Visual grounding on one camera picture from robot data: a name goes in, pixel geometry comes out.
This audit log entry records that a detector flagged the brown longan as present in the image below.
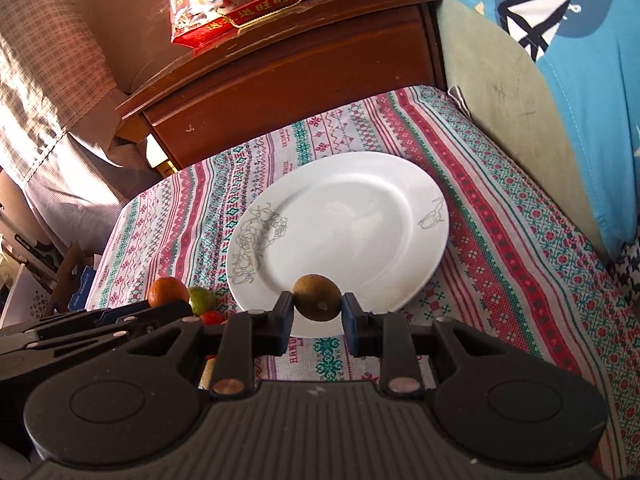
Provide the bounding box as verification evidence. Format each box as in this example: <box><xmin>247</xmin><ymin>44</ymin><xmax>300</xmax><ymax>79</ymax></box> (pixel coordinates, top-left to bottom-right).
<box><xmin>292</xmin><ymin>274</ymin><xmax>342</xmax><ymax>322</ymax></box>

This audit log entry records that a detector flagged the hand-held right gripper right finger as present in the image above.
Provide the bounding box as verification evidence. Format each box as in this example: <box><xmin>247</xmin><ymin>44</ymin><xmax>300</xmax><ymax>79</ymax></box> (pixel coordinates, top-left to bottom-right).
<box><xmin>342</xmin><ymin>292</ymin><xmax>503</xmax><ymax>395</ymax></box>

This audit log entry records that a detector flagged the patterned woven bedsheet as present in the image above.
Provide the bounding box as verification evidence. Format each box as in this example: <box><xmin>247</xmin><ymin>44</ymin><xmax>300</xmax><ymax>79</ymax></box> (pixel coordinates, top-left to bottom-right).
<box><xmin>85</xmin><ymin>85</ymin><xmax>640</xmax><ymax>480</ymax></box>

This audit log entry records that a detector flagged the blue printed cloth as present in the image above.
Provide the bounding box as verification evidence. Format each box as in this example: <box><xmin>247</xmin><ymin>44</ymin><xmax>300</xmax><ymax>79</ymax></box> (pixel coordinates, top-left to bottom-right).
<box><xmin>400</xmin><ymin>0</ymin><xmax>640</xmax><ymax>263</ymax></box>

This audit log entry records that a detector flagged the white floral plate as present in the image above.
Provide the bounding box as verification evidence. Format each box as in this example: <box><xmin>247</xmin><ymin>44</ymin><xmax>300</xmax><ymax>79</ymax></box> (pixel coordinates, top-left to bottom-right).
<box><xmin>226</xmin><ymin>151</ymin><xmax>450</xmax><ymax>338</ymax></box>

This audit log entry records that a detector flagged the plaid beige curtain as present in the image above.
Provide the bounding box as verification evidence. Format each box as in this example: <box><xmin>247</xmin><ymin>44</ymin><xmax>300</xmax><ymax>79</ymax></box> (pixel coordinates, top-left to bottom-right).
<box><xmin>0</xmin><ymin>0</ymin><xmax>131</xmax><ymax>246</ymax></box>

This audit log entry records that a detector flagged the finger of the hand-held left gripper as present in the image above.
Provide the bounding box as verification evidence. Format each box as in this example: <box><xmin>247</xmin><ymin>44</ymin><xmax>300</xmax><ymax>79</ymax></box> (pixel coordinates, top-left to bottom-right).
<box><xmin>0</xmin><ymin>301</ymin><xmax>151</xmax><ymax>346</ymax></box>
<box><xmin>0</xmin><ymin>300</ymin><xmax>201</xmax><ymax>381</ymax></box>

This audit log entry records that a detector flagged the brown cardboard box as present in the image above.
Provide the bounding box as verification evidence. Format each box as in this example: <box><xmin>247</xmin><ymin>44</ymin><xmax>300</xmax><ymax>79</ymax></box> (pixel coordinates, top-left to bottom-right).
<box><xmin>42</xmin><ymin>242</ymin><xmax>103</xmax><ymax>317</ymax></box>

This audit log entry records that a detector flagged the yellow cardboard box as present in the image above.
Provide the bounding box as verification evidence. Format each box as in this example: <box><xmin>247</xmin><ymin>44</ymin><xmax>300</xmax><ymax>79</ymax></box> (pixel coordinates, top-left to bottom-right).
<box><xmin>144</xmin><ymin>135</ymin><xmax>180</xmax><ymax>177</ymax></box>

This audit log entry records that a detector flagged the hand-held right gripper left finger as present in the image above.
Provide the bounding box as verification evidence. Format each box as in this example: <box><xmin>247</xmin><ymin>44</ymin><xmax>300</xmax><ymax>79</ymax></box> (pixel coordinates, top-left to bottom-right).
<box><xmin>127</xmin><ymin>291</ymin><xmax>295</xmax><ymax>398</ymax></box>

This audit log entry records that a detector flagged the green round fruit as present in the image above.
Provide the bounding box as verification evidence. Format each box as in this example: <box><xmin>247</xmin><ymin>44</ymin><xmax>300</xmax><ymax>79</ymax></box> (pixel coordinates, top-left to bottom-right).
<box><xmin>187</xmin><ymin>286</ymin><xmax>217</xmax><ymax>313</ymax></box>

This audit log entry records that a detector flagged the black and white patterned cloth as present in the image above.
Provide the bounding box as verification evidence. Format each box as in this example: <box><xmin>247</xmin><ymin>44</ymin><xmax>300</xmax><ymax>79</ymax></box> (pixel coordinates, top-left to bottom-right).
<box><xmin>606</xmin><ymin>240</ymin><xmax>640</xmax><ymax>307</ymax></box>

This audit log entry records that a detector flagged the grey-green cushion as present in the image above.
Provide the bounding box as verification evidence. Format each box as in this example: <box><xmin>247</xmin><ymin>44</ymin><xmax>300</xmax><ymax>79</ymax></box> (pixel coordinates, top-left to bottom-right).
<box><xmin>435</xmin><ymin>0</ymin><xmax>608</xmax><ymax>261</ymax></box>

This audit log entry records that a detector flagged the small orange tangerine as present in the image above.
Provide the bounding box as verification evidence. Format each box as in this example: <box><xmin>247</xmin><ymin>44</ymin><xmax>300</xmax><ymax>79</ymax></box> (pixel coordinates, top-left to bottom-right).
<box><xmin>148</xmin><ymin>277</ymin><xmax>190</xmax><ymax>308</ymax></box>

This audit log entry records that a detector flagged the red snack gift box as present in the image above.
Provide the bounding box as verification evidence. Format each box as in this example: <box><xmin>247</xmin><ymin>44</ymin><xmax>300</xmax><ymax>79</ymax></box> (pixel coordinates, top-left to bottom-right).
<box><xmin>170</xmin><ymin>0</ymin><xmax>368</xmax><ymax>50</ymax></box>

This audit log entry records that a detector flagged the white perforated basket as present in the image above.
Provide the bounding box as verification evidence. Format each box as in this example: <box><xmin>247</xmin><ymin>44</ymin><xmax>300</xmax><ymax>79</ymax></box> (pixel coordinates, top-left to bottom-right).
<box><xmin>0</xmin><ymin>262</ymin><xmax>57</xmax><ymax>331</ymax></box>

